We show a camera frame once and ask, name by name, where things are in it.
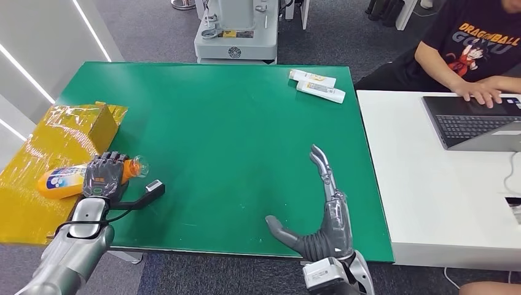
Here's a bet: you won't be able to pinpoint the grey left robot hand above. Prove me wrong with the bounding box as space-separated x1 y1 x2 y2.
82 151 130 200

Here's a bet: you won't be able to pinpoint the person's right hand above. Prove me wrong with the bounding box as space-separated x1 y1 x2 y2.
453 79 503 109

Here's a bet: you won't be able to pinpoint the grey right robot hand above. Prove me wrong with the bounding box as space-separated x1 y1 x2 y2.
265 144 355 262

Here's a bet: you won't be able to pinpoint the orange detergent bottle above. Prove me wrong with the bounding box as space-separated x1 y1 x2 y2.
37 154 150 200

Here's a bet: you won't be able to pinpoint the dark grey laptop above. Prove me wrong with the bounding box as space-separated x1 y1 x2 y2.
421 95 521 152

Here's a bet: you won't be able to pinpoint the person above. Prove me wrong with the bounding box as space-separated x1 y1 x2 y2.
354 0 521 109

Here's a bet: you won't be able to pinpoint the yellow tape-wrapped cardboard box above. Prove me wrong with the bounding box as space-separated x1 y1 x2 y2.
0 101 128 245

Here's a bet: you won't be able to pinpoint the black flat object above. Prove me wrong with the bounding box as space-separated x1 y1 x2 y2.
505 197 521 226

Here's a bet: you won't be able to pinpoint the black chair legs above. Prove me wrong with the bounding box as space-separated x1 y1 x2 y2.
364 0 405 27

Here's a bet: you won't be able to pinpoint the white tube with yellow print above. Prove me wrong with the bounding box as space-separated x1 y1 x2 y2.
288 69 337 89
296 80 346 104

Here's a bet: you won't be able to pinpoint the person's knee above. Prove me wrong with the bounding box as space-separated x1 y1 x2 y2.
460 282 521 295

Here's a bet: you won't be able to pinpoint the white machine base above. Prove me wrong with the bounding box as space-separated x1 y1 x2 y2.
194 0 280 65

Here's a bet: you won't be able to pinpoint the white furniture leg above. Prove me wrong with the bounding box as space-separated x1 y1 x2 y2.
284 0 311 31

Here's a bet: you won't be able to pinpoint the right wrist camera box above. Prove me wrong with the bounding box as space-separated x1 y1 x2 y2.
302 257 351 294

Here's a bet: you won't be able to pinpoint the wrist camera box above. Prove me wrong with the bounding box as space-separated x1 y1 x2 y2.
302 257 351 294
109 179 166 211

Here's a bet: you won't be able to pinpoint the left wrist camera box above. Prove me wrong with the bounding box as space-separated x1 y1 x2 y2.
109 179 166 211

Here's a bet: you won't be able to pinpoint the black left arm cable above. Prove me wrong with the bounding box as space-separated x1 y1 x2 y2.
53 208 131 240

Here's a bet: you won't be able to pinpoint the white cable on floor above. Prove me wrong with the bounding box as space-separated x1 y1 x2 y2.
442 267 461 291

